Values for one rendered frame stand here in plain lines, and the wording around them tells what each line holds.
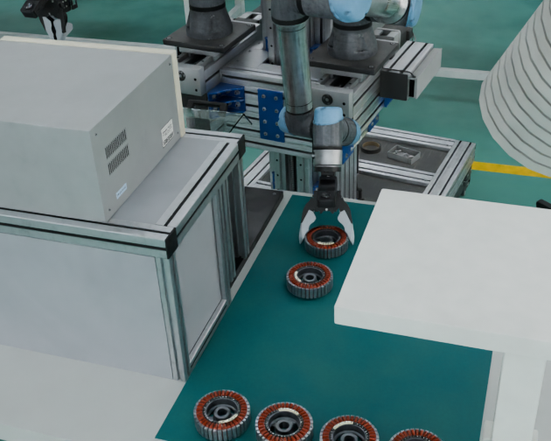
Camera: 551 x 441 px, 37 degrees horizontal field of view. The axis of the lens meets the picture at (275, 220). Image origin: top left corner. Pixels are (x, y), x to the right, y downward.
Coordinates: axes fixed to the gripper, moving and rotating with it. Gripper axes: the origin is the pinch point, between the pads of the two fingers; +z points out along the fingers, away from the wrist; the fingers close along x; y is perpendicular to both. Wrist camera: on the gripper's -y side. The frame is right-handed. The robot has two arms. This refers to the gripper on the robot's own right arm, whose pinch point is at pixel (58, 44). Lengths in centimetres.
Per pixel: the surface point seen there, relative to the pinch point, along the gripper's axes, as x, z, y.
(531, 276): -144, -5, -65
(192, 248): -75, 15, -54
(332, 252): -90, 38, -15
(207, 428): -90, 37, -79
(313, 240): -84, 37, -13
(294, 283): -87, 37, -32
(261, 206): -63, 38, -2
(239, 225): -69, 28, -26
